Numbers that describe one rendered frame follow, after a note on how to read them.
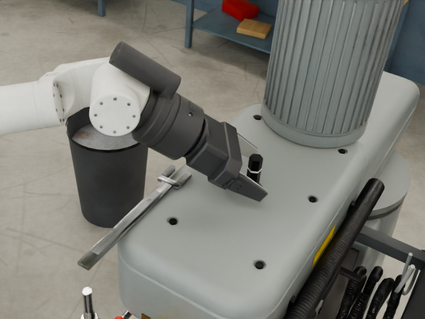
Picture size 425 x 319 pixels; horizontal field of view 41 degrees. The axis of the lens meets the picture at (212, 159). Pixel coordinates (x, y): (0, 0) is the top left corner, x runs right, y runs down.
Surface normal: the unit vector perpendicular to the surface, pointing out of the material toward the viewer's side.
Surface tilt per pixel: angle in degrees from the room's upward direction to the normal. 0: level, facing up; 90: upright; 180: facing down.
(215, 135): 33
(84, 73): 85
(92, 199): 94
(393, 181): 0
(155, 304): 90
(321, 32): 90
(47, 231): 0
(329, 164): 0
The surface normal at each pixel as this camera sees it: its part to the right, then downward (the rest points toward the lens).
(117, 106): 0.14, 0.55
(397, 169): 0.08, -0.78
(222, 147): 0.60, -0.65
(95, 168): -0.21, 0.65
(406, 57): -0.52, 0.50
